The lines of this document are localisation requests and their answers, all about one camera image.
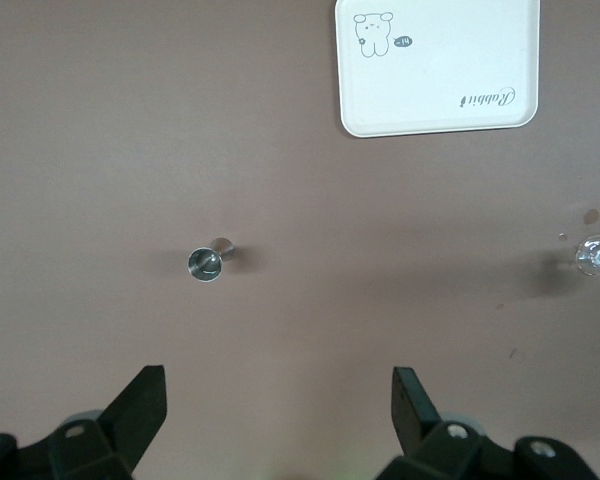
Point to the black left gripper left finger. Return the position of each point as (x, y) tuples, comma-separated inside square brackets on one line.
[(130, 415)]

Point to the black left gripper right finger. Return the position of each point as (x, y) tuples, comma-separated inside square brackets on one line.
[(415, 425)]

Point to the steel double jigger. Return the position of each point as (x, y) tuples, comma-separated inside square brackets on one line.
[(205, 262)]

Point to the clear wine glass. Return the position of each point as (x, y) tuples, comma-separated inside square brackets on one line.
[(595, 255)]

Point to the cream tray with rabbit print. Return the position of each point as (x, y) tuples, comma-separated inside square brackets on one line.
[(430, 65)]

